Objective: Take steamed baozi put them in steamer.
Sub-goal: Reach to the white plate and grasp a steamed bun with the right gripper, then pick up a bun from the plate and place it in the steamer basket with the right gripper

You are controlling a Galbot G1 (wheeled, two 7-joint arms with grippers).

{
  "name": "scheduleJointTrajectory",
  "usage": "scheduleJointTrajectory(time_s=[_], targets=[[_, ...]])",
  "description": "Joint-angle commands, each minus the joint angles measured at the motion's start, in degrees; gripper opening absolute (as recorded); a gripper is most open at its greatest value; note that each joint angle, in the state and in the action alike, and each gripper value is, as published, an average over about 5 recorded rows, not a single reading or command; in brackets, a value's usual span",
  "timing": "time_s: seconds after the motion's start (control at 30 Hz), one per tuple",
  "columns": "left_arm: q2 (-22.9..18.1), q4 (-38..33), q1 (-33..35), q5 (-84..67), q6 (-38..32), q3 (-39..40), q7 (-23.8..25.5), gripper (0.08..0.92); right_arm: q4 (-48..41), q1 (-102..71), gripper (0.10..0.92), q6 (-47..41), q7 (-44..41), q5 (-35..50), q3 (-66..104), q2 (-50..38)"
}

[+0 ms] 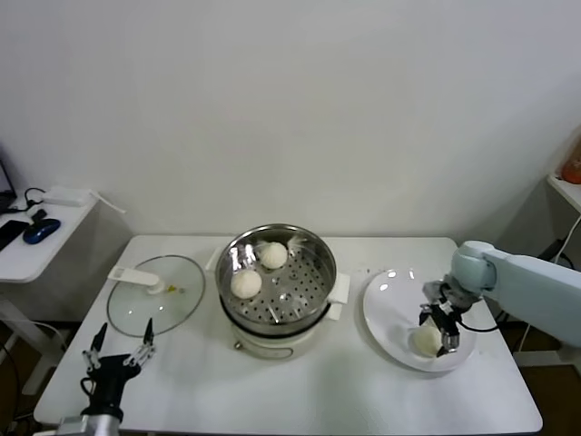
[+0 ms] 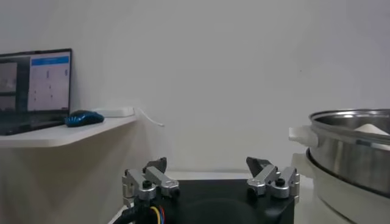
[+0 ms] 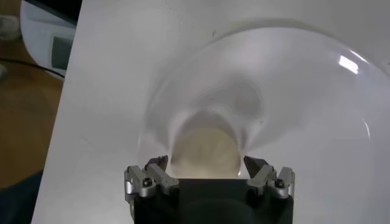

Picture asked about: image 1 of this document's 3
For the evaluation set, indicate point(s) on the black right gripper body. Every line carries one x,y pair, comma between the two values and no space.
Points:
447,320

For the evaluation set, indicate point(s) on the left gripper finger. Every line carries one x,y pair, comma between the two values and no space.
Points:
148,333
100,339

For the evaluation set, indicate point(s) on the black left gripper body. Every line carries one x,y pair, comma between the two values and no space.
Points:
109,377

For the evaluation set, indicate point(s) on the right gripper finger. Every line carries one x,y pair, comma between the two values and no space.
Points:
426,315
449,345

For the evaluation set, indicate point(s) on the white steamed baozi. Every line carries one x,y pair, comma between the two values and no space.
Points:
424,341
273,255
246,284

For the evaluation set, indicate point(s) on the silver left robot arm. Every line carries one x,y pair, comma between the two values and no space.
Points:
88,424

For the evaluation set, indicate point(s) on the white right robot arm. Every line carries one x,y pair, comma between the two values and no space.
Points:
535,281

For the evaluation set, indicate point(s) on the stainless steel steamer basket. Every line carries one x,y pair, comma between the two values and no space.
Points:
308,290

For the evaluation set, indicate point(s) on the white round plate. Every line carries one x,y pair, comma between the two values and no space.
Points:
390,313

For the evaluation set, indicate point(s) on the white side table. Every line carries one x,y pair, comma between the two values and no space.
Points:
567,191
45,254

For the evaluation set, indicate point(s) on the white electric cooker base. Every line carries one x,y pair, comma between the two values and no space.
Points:
268,347

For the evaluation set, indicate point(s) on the blue computer mouse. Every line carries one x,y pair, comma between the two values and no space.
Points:
41,230

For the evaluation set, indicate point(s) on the small black dongle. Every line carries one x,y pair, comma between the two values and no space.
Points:
38,215

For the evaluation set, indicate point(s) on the white rectangular box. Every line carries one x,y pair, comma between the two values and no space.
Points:
65,196

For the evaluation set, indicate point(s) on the black laptop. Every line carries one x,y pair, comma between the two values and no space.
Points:
5,200

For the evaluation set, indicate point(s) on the orange bag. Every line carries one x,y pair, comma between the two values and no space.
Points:
572,168

